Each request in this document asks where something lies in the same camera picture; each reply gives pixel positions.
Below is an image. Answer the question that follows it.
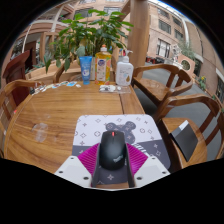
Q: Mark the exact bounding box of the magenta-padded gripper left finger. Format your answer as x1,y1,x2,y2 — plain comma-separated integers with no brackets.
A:
54,142,101,188

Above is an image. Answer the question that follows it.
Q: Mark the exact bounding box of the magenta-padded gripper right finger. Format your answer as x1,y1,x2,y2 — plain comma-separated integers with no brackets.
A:
125,142,171,189

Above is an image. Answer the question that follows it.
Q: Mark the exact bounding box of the black computer mouse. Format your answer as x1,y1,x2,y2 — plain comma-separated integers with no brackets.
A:
98,130,128,171

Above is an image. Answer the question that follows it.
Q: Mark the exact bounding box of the grey white printed mouse pad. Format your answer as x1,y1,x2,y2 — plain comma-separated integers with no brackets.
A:
71,114,172,186

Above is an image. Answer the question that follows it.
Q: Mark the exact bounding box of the black notebook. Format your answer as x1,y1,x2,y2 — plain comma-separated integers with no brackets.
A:
169,119,199,163

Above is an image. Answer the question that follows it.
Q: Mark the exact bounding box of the small white packet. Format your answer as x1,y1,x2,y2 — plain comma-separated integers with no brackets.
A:
99,84,117,93

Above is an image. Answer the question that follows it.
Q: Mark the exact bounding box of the white pump bottle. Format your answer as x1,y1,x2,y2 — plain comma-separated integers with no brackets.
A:
115,49,135,88

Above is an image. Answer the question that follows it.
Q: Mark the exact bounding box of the blue tube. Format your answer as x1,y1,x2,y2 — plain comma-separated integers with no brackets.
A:
78,55,93,86

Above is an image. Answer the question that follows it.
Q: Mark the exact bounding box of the yellow orange bottle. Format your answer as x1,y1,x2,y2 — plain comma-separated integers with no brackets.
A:
94,44,113,86

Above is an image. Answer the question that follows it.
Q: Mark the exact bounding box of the dark red wooden lectern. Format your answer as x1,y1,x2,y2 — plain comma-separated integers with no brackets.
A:
2,49,31,104

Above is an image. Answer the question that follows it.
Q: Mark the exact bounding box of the white statue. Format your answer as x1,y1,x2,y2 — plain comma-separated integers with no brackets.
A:
171,44,183,64

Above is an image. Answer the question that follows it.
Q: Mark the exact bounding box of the green potted plant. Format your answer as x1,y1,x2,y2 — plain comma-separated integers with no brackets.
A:
43,9,134,84

